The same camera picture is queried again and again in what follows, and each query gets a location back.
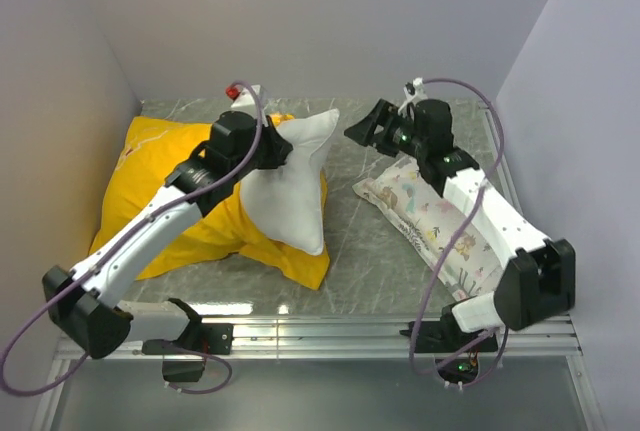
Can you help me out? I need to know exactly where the yellow cartoon pillowcase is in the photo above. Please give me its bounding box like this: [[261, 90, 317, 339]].
[[89, 109, 339, 290]]

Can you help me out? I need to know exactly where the white pillow insert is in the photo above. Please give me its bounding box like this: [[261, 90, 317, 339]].
[[240, 108, 340, 256]]

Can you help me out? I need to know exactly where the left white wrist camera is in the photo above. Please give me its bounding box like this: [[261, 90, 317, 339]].
[[225, 85, 267, 114]]

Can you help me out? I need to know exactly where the aluminium side rail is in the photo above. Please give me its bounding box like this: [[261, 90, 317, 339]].
[[477, 99, 556, 252]]

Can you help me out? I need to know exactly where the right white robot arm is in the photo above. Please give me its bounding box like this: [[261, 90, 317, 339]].
[[344, 99, 576, 351]]

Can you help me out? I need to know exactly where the aluminium mounting rail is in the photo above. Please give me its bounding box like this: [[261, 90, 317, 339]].
[[54, 314, 584, 360]]

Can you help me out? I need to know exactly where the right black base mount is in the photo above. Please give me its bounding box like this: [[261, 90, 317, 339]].
[[399, 320, 507, 390]]

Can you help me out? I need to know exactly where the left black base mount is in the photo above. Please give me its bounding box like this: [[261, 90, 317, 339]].
[[142, 298, 233, 395]]

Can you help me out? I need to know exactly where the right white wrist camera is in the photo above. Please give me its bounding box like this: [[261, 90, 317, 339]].
[[399, 77, 428, 114]]

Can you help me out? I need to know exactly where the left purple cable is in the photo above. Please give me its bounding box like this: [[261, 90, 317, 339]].
[[0, 79, 266, 397]]

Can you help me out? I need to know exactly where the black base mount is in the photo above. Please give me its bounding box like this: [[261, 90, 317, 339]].
[[399, 320, 507, 390], [142, 298, 233, 395]]

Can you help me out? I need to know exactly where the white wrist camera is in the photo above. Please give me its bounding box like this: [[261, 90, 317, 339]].
[[225, 85, 267, 114], [399, 77, 428, 114]]

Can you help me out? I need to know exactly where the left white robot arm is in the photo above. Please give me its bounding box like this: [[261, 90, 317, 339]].
[[42, 111, 293, 359]]

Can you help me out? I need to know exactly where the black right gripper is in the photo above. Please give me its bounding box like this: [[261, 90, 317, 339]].
[[343, 99, 428, 161]]

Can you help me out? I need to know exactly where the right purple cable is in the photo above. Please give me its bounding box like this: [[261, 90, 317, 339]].
[[407, 76, 511, 385]]

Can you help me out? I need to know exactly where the purple cable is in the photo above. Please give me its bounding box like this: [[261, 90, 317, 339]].
[[0, 79, 266, 397], [407, 76, 511, 385]]

